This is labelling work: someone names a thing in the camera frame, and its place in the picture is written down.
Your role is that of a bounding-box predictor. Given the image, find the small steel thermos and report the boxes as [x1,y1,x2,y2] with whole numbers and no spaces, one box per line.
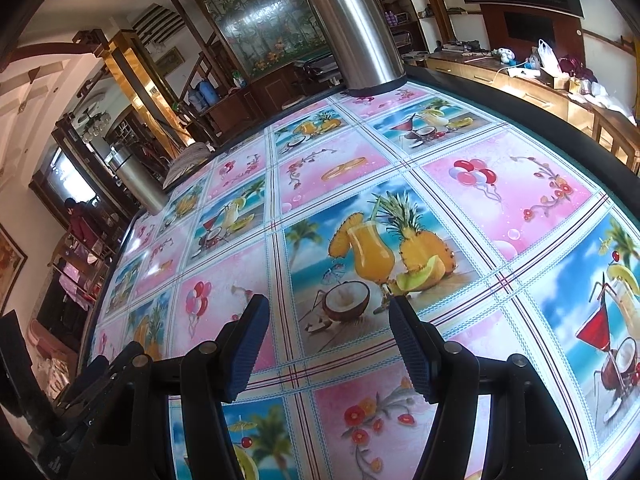
[109,144,168,213]

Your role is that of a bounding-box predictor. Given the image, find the blue water jug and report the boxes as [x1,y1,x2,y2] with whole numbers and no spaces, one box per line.
[196,80,218,108]

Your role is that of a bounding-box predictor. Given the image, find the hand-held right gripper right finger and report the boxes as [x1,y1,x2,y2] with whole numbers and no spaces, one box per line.
[388,296,591,480]

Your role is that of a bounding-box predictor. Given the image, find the striped cushion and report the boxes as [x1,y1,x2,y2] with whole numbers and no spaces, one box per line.
[162,141,216,191]

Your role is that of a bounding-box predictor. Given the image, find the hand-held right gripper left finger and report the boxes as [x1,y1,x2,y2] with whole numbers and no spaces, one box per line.
[65,294,272,480]

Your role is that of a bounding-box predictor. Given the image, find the framed wall painting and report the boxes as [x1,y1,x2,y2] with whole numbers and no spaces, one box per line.
[0,225,28,313]

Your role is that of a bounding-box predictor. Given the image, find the wooden sideboard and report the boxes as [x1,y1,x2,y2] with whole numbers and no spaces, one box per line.
[427,50,640,171]

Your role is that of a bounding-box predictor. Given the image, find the floral glass screen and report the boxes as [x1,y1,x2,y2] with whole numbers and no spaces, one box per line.
[175,0,333,81]

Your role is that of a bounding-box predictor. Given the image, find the white plastic bag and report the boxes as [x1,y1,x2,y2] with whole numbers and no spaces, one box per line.
[537,39,568,73]

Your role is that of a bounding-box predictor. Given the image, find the chandelier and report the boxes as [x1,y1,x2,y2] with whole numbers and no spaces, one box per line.
[75,110,113,141]

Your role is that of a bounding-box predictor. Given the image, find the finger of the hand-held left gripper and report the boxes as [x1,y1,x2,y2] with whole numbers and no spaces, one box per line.
[52,354,126,413]

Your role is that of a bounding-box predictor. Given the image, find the golden pillar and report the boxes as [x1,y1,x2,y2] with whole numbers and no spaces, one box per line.
[102,30,193,143]

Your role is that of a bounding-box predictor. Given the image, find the large steel thermos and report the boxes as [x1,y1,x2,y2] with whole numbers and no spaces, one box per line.
[295,0,408,98]

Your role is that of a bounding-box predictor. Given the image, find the printed fruit tablecloth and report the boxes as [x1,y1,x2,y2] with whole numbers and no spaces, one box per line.
[87,87,640,480]

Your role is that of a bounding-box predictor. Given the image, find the pink table cover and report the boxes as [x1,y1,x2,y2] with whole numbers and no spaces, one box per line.
[55,255,83,286]

